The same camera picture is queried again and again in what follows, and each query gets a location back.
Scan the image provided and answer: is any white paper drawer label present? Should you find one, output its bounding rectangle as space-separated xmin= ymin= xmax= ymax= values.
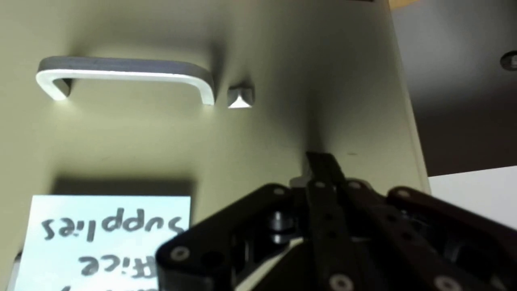
xmin=13 ymin=194 xmax=191 ymax=291

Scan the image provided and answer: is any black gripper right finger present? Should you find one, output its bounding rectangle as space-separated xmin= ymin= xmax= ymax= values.
xmin=306 ymin=152 xmax=517 ymax=291

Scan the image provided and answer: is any beige cabinet drawer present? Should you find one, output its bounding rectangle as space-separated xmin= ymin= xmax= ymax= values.
xmin=0 ymin=0 xmax=429 ymax=285

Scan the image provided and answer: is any silver drawer latch button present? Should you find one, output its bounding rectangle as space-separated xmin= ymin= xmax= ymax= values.
xmin=228 ymin=84 xmax=256 ymax=110

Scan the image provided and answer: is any silver upper drawer handle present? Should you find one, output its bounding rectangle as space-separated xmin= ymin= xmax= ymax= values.
xmin=36 ymin=57 xmax=217 ymax=107

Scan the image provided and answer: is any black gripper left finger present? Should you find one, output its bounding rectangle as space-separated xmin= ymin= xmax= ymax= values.
xmin=156 ymin=185 xmax=311 ymax=291

